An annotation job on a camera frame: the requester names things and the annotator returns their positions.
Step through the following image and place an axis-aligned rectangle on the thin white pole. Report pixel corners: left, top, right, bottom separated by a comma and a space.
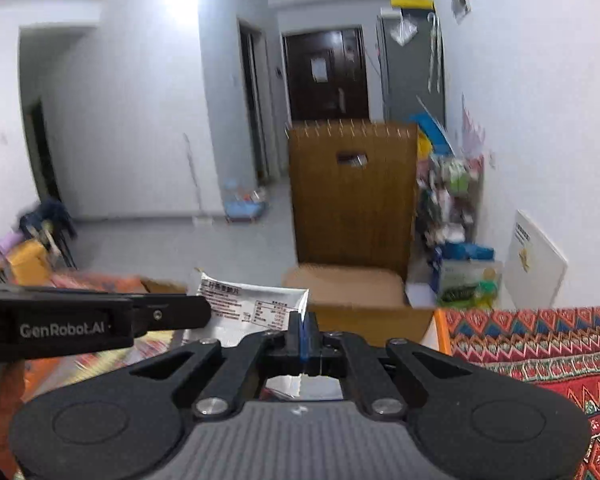
183, 132, 204, 222

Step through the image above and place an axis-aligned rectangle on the white board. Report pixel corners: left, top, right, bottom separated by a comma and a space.
510, 209, 569, 308

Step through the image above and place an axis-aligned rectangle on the small blue floor cart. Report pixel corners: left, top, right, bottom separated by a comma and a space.
223, 180, 271, 224

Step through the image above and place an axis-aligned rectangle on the grey refrigerator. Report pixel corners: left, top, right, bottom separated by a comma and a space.
377, 7, 447, 123

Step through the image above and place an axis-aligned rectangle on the red cardboard box pumpkin print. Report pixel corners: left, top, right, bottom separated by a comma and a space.
45, 121, 453, 376

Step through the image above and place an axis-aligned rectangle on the dark bag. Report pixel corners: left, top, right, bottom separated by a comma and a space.
20, 197, 78, 266

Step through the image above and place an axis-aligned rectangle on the purple paper decoration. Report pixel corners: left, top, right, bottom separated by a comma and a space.
460, 94, 486, 161

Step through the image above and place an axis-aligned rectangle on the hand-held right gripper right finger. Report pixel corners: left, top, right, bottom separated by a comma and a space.
304, 310, 473, 422

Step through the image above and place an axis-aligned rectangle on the clear plastic bag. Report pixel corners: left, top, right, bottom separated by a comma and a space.
390, 17, 419, 46

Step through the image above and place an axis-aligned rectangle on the green white paper bag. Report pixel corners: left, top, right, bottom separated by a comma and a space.
437, 260, 504, 309

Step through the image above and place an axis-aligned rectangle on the small yellow box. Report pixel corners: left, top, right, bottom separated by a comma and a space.
7, 240, 51, 283

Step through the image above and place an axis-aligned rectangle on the storage rack with bottles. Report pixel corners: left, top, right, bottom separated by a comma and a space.
417, 155, 484, 251

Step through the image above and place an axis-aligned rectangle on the white packet grey print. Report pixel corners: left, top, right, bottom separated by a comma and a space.
182, 269, 311, 348

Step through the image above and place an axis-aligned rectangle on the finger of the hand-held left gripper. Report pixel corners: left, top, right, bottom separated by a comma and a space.
132, 295, 212, 338

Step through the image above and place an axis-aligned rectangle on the hanging white umbrella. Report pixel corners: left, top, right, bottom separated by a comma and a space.
427, 12, 444, 93

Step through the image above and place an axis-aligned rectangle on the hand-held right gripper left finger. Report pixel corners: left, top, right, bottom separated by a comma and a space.
130, 312, 306, 420

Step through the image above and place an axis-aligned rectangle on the blue plastic item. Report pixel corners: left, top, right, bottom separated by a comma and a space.
412, 112, 454, 156

